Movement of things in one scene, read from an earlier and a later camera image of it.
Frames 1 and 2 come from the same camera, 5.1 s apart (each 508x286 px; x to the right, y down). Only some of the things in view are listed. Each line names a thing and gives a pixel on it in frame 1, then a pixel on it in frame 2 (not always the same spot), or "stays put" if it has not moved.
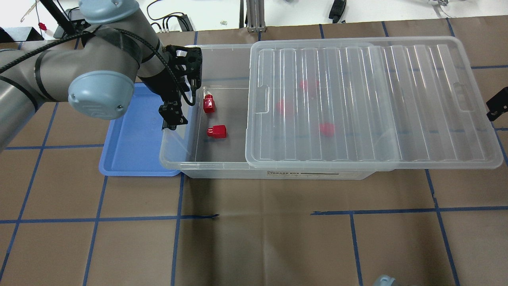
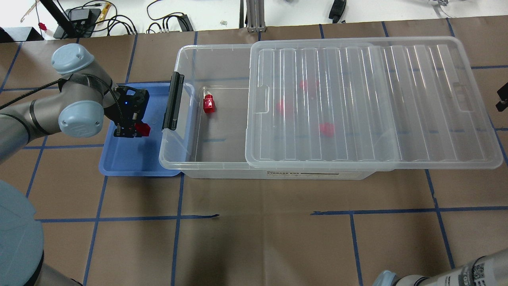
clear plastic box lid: (404, 104) stays put
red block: (217, 132) to (143, 129)
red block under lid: (328, 128) stays put
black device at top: (337, 10) stays put
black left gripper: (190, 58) to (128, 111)
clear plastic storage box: (212, 145) stays put
